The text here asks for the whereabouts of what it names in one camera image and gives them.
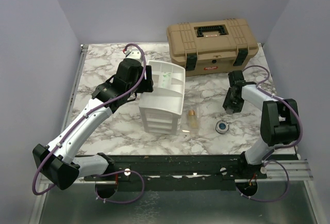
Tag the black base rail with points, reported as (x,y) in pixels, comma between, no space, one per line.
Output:
(177,172)

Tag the white plastic drawer organizer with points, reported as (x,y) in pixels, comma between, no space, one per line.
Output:
(162,111)

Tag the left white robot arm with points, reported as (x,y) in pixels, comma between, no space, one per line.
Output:
(56,160)

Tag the round compact with lid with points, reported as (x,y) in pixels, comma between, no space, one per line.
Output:
(222,127)

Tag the tan plastic toolbox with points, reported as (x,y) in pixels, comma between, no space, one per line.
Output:
(211,47)

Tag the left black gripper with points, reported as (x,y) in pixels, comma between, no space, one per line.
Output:
(147,86)

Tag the gold cap foundation bottle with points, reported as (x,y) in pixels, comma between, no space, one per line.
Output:
(192,119)

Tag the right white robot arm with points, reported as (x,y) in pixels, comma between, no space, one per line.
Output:
(280,125)

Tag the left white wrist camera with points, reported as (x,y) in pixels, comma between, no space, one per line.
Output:
(134,54)

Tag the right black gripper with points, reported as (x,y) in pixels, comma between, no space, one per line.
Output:
(236,107)

